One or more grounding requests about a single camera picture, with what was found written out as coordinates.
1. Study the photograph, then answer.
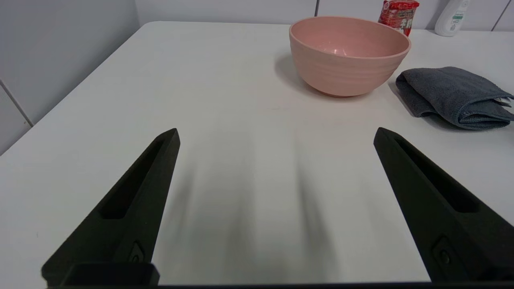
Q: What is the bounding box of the white plastic bottle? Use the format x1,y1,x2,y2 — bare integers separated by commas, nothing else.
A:
434,0,471,37

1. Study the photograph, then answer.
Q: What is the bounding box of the pink plastic bowl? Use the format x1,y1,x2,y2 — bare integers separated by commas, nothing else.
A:
289,16,412,98

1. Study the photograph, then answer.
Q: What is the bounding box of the folded dark grey towel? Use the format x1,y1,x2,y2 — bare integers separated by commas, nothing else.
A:
396,67,514,130

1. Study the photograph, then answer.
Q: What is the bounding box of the red snack packet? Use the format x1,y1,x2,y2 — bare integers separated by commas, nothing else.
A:
378,0,420,37

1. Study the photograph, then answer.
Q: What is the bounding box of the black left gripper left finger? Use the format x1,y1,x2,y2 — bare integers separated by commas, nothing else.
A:
40,128,181,287

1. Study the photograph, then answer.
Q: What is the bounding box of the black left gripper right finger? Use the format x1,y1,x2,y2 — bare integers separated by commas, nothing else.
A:
373,127,514,283

